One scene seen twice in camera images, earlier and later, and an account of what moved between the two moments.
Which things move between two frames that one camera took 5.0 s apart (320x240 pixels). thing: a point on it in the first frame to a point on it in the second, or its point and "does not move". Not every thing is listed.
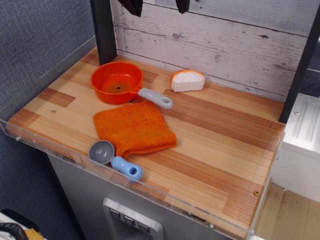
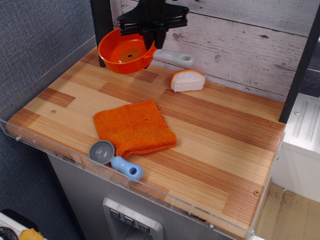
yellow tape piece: (32, 234) does not move
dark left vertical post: (104, 20) does not move
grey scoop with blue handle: (102, 152) does not move
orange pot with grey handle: (119, 82) to (128, 54)
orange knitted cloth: (135, 130) does not move
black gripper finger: (183, 5) to (153, 15)
